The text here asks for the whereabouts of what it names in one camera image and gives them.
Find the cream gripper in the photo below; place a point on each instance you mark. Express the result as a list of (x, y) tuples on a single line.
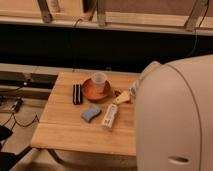
[(123, 97)]

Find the white plastic bottle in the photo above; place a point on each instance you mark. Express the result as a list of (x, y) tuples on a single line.
[(109, 116)]

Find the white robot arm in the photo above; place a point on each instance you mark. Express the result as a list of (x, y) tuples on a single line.
[(173, 111)]

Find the small red-brown object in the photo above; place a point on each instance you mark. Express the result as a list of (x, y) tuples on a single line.
[(117, 93)]

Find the clear plastic cup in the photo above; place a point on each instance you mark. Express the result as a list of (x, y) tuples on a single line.
[(99, 80)]

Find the wooden table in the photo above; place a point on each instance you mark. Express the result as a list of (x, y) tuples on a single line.
[(62, 128)]

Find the blue sponge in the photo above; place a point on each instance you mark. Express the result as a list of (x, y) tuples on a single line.
[(89, 114)]

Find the orange-brown bowl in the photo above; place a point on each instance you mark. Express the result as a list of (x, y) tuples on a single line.
[(90, 92)]

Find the black rectangular block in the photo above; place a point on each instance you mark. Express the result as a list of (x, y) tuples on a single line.
[(77, 94)]

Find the black power adapter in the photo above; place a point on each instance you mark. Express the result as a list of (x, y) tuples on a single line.
[(17, 105)]

